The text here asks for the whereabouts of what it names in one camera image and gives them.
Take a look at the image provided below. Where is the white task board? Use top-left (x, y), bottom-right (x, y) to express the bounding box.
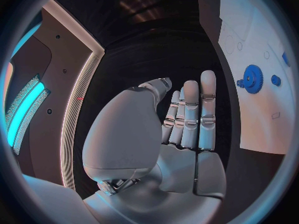
top-left (217, 0), bottom-right (296, 155)

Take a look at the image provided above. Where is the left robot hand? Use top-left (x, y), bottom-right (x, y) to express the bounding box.
top-left (82, 69), bottom-right (228, 224)

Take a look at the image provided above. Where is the blue gear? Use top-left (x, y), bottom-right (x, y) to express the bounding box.
top-left (242, 64), bottom-right (265, 95)

